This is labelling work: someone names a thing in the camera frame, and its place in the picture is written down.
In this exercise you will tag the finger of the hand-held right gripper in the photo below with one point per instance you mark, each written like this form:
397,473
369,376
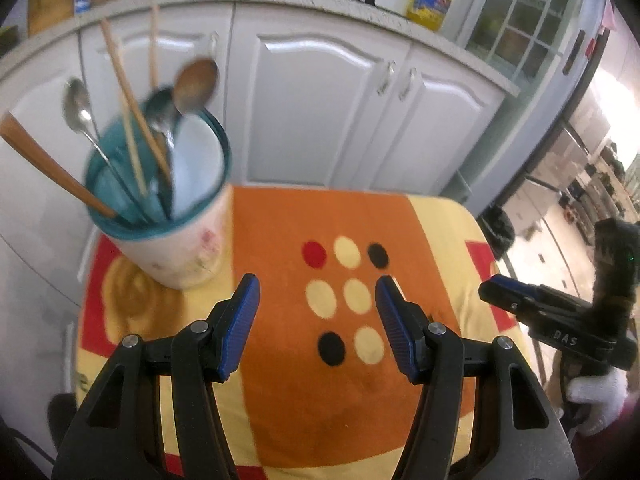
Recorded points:
505,300
530,290

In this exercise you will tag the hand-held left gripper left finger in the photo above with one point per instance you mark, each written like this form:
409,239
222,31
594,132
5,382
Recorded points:
240,330

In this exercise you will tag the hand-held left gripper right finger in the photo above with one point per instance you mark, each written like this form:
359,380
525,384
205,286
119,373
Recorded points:
395,330

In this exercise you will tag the floral utensil cup teal inside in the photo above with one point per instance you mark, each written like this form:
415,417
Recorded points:
180,255

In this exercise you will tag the white ceramic spoon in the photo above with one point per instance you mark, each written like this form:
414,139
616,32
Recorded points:
197,170

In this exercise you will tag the small metal spoon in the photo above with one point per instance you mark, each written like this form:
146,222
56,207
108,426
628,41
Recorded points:
160,105

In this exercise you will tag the long metal spoon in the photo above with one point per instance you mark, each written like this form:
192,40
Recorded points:
77,105

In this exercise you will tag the person's right hand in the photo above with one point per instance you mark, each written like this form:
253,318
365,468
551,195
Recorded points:
600,395

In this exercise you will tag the orange yellow printed blanket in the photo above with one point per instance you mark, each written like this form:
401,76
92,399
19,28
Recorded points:
280,240

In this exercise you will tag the person's maroon clothing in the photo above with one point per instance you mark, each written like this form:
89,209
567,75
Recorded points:
610,455

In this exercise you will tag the white cabinet door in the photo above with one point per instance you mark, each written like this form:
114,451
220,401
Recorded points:
445,130
310,110

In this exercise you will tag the light bamboo chopstick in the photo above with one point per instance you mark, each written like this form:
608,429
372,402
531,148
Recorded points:
153,45
135,160

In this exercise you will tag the black chair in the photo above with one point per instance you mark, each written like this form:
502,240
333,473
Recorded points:
62,422

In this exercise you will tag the glass pane cabinet door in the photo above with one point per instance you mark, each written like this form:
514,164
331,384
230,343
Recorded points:
525,15

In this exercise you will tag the yellow oil bottle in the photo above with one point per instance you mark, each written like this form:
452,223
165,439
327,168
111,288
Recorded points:
430,5

